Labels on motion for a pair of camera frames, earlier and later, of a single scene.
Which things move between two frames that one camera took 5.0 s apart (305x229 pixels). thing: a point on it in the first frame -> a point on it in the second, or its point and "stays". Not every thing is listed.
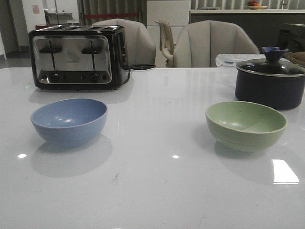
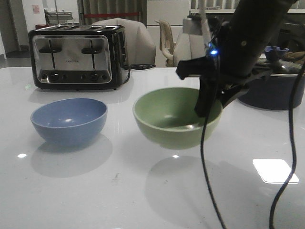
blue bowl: x=69 y=121 stays
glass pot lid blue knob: x=273 y=65 stays
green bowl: x=244 y=126 -> x=168 y=116
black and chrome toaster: x=73 y=57 stays
